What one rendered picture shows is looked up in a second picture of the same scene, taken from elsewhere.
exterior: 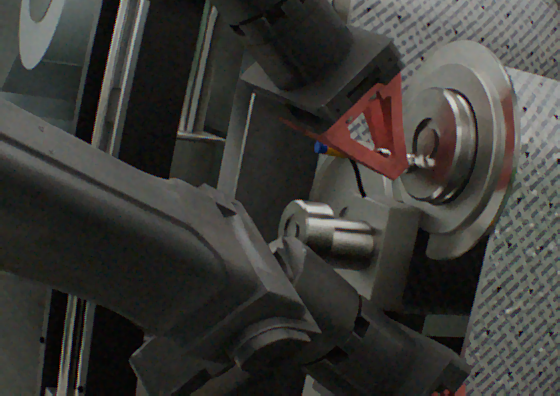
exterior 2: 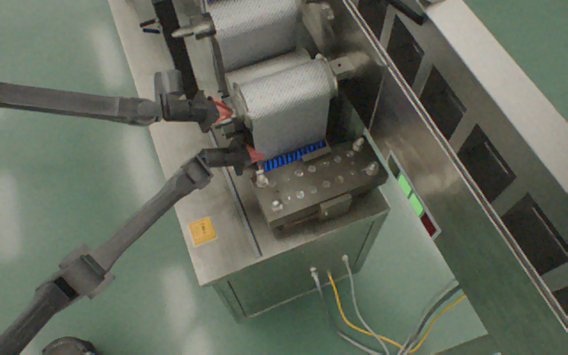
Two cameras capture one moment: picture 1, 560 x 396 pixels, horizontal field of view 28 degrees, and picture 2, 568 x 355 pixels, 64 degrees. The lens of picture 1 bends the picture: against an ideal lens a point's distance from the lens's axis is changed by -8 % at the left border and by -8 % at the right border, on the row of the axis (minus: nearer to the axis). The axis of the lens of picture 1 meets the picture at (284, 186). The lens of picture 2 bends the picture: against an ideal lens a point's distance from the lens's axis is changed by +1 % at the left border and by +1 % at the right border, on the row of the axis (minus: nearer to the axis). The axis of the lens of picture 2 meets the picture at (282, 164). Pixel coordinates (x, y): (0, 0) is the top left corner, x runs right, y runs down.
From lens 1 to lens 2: 1.03 m
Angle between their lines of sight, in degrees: 56
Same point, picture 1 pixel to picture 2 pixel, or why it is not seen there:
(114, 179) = (161, 206)
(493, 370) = (264, 146)
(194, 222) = (179, 191)
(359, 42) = (209, 114)
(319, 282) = (212, 161)
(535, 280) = (268, 133)
